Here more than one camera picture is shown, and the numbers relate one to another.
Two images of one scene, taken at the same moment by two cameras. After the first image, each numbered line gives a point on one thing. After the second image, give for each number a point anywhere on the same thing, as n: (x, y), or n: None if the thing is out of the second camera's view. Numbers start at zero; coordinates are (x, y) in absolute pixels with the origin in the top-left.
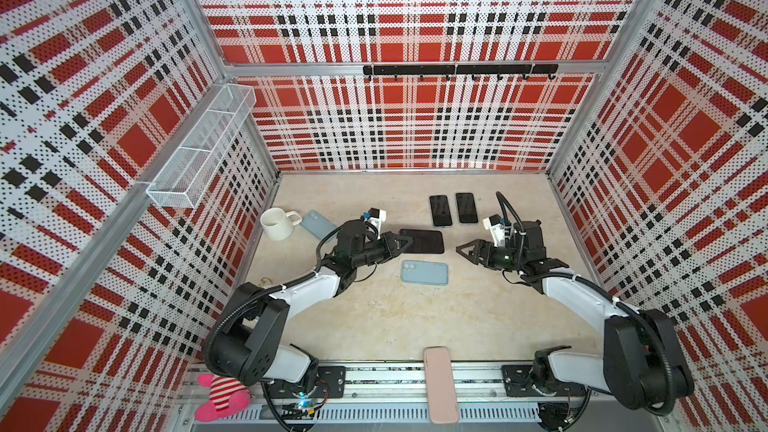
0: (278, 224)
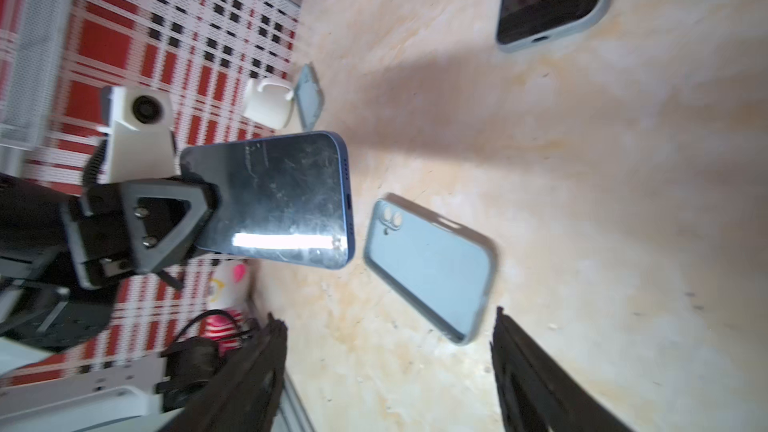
0: (268, 101)
